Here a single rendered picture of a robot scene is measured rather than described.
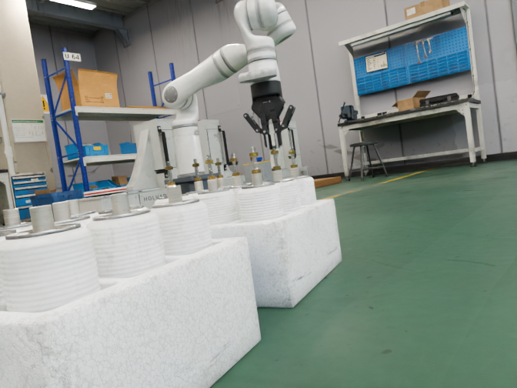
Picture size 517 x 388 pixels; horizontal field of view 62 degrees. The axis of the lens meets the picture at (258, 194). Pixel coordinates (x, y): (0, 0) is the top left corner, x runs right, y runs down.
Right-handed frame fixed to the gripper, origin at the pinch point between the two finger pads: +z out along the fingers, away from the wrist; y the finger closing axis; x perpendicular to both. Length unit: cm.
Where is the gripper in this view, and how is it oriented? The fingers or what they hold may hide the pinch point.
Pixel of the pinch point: (273, 141)
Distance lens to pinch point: 107.2
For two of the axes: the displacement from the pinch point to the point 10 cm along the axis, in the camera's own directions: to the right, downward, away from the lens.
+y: -9.5, 1.2, 3.0
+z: 1.4, 9.9, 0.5
